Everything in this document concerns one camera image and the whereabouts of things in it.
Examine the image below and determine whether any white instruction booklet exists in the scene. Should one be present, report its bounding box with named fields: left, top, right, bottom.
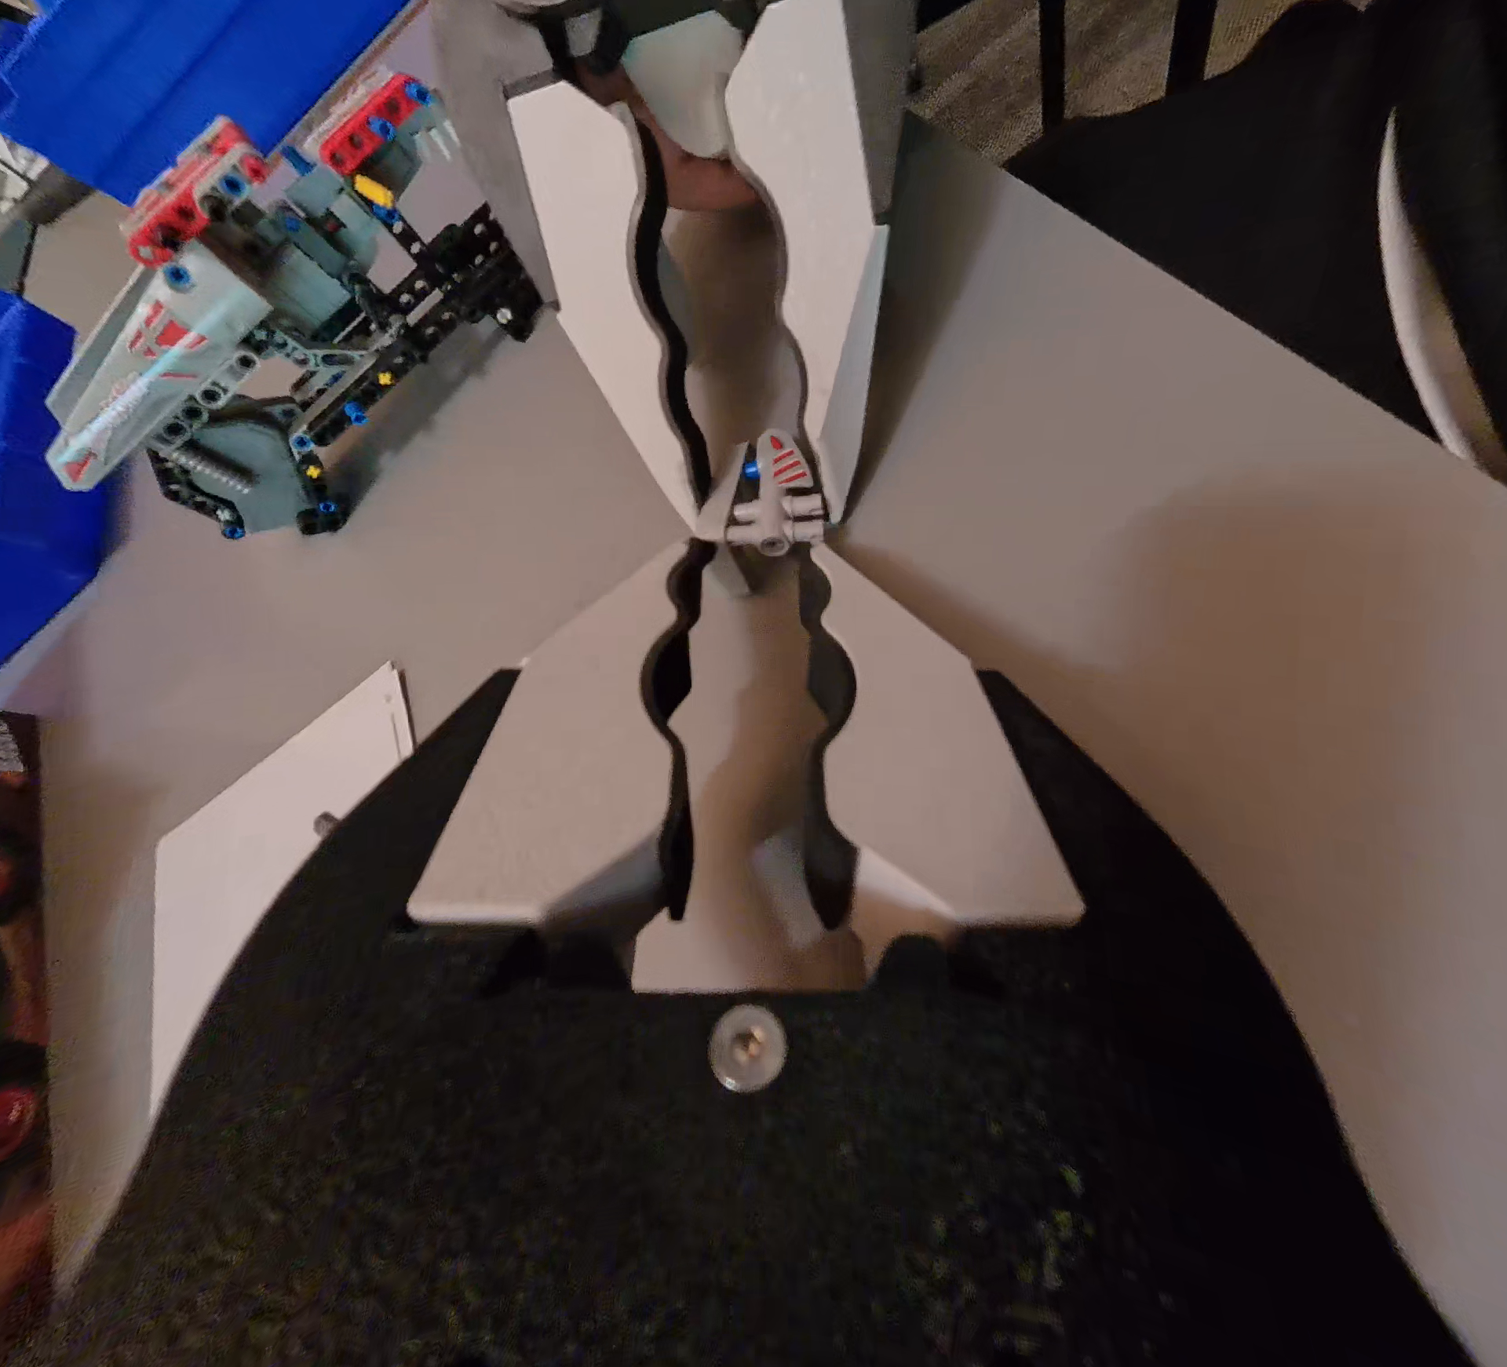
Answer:
left=149, top=662, right=417, bottom=1129

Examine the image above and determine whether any partly built toy brick truck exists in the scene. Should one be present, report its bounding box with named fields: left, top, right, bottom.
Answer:
left=46, top=70, right=547, bottom=545

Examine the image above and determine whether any person's right hand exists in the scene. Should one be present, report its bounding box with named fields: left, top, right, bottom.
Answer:
left=624, top=97, right=768, bottom=216

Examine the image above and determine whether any grey desk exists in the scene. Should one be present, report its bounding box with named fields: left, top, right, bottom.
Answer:
left=34, top=3, right=1507, bottom=1367

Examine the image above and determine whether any small grey red-striped brick assembly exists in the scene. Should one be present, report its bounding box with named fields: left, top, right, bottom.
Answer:
left=693, top=429, right=832, bottom=599

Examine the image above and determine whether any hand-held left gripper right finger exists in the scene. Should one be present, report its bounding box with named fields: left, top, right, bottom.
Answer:
left=793, top=547, right=1087, bottom=931

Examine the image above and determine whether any black toy set box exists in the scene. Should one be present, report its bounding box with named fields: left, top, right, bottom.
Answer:
left=0, top=714, right=55, bottom=1312

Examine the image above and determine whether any large blue plastic bin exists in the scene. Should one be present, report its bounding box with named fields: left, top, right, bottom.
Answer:
left=0, top=0, right=428, bottom=208

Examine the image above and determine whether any white curved object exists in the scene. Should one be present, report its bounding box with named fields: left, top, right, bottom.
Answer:
left=1374, top=103, right=1507, bottom=477

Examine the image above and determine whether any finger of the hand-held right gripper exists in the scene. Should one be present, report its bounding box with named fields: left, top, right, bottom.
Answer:
left=503, top=81, right=714, bottom=545
left=722, top=0, right=895, bottom=520

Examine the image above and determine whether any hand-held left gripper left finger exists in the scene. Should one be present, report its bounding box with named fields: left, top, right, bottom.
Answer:
left=405, top=541, right=714, bottom=931

